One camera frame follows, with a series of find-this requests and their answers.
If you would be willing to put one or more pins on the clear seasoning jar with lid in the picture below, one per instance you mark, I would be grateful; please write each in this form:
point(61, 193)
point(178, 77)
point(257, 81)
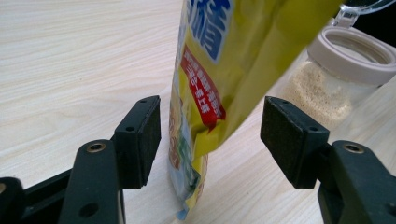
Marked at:
point(339, 65)

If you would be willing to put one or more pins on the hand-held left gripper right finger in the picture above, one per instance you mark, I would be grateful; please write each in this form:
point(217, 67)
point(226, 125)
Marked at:
point(295, 149)

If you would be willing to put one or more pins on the yellow seasoning bag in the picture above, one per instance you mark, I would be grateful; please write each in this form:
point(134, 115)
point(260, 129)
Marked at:
point(236, 62)

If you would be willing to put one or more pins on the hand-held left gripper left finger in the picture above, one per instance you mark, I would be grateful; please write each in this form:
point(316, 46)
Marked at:
point(137, 146)

